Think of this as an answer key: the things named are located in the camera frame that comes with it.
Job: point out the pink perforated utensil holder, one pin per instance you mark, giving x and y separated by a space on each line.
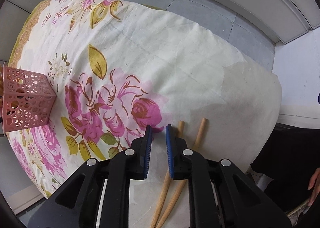
25 108

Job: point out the single tan chopstick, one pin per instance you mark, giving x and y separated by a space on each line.
200 133
160 200

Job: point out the floral tablecloth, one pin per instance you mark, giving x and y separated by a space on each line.
175 67

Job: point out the person's right hand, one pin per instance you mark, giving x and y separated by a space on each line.
315 180

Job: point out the person's black pants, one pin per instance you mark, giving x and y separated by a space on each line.
287 155

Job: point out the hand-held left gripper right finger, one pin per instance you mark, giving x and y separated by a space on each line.
170 153

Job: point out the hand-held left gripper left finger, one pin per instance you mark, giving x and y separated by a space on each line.
148 153

